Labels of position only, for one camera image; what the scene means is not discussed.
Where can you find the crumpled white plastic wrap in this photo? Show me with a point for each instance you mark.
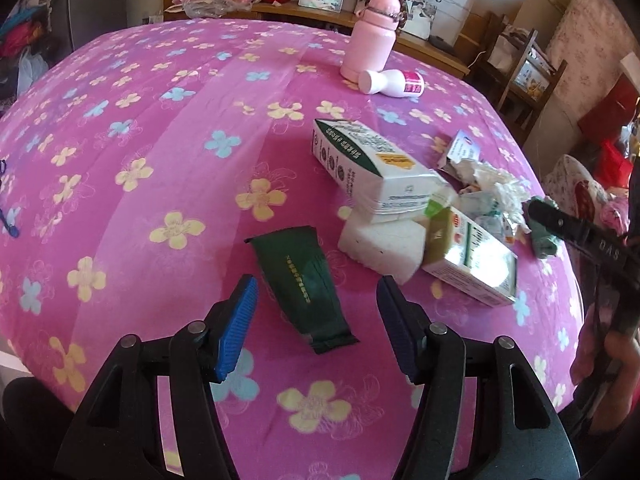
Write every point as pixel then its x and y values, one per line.
pixel 497 182

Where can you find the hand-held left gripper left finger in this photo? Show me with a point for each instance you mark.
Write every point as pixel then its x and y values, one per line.
pixel 240 325

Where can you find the wooden headboard shelf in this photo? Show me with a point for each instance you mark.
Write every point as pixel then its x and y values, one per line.
pixel 300 14

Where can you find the white wedding photo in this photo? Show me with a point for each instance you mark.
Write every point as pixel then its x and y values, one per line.
pixel 422 17

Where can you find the large green and white carton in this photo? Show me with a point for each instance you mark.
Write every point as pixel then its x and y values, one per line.
pixel 360 160

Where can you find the white bottle with pink label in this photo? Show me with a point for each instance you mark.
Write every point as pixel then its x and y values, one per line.
pixel 395 82

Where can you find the white foam block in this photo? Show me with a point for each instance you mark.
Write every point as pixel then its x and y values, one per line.
pixel 380 245

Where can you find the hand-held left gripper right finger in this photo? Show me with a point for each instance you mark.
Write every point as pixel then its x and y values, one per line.
pixel 395 320

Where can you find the white tablet box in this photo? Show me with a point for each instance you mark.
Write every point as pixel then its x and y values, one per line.
pixel 462 147

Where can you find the floral cushion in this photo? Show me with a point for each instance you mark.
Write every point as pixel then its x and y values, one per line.
pixel 575 185

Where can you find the wooden chair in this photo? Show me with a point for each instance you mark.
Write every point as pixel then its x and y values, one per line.
pixel 520 75

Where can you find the pile of clothes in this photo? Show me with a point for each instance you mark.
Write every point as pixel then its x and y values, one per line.
pixel 25 45

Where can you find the small teal cloth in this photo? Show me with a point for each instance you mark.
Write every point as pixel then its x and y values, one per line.
pixel 544 242

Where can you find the red bag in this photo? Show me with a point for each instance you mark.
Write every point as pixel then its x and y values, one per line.
pixel 615 162

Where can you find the small green and white box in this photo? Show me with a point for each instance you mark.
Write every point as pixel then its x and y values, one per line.
pixel 470 260

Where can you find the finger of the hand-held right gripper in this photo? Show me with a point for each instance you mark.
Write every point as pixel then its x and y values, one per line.
pixel 555 217

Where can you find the pink floral bed sheet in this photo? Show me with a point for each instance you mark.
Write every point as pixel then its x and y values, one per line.
pixel 150 160

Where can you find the crumpled printed wrappers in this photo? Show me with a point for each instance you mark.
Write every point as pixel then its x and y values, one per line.
pixel 487 217

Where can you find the pink thermos bottle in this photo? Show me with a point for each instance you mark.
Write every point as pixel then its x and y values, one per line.
pixel 367 40

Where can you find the red box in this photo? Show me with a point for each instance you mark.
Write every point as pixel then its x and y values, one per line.
pixel 612 105

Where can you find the dark green packet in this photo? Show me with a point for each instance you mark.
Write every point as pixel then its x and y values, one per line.
pixel 300 285

